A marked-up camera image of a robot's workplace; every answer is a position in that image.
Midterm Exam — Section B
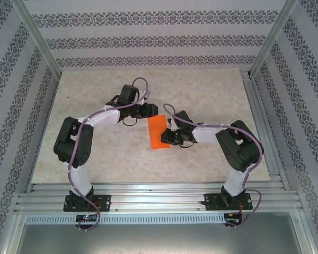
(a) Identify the orange paper sheet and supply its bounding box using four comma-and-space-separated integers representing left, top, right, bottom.
147, 114, 172, 150

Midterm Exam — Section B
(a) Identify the small circuit board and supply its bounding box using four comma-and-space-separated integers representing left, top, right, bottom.
226, 213, 242, 226
76, 214, 98, 222

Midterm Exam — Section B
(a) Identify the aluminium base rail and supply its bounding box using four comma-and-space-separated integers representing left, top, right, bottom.
14, 182, 306, 213

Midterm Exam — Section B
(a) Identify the slotted grey cable duct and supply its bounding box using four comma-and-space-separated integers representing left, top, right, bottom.
25, 213, 226, 225

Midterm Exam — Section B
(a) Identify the aluminium frame post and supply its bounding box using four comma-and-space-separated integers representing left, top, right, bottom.
12, 0, 62, 78
248, 0, 299, 76

